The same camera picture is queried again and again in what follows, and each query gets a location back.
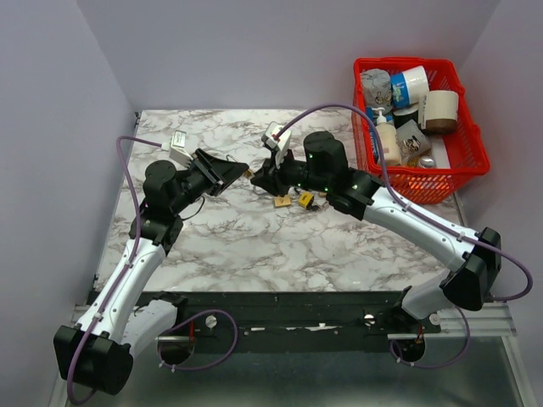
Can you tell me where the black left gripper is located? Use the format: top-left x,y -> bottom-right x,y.
171,148 -> 249,215

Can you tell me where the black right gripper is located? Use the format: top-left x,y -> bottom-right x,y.
249,146 -> 330,198

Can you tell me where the large brass padlock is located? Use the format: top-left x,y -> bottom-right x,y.
253,187 -> 292,209

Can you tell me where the small brass long-shackle padlock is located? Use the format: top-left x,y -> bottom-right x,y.
226,154 -> 254,180

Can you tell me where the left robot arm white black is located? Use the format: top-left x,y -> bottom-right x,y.
53,149 -> 249,405

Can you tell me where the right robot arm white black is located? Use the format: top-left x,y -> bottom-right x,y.
251,131 -> 501,332

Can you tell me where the yellow black padlock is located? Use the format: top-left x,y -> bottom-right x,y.
298,192 -> 323,212

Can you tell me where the lotion pump bottle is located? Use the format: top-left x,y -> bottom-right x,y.
372,108 -> 401,167

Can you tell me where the printed grey cup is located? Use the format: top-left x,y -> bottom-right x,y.
396,120 -> 431,164

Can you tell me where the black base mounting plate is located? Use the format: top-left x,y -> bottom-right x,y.
136,291 -> 440,355

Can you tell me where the red plastic basket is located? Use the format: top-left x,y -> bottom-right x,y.
351,57 -> 490,204

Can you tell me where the blue white paper cup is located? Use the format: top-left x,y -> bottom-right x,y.
390,65 -> 429,109

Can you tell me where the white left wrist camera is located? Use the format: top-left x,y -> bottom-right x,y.
161,130 -> 192,168

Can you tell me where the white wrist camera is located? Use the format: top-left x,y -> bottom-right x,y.
261,121 -> 292,169
161,130 -> 192,168

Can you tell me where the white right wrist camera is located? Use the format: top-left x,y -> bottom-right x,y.
261,121 -> 292,169

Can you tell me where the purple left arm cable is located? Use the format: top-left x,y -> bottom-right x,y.
66,135 -> 171,404

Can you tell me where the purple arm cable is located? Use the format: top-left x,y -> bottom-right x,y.
273,103 -> 535,302
66,135 -> 171,404

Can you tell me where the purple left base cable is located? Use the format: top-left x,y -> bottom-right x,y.
159,309 -> 238,372

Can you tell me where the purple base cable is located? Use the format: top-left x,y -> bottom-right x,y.
159,309 -> 238,372
390,307 -> 472,369

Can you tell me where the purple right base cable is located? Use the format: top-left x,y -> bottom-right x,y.
390,307 -> 472,369

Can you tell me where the aluminium rail frame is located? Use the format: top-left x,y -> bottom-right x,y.
51,299 -> 516,406

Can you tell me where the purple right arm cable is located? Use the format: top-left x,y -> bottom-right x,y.
273,103 -> 535,302

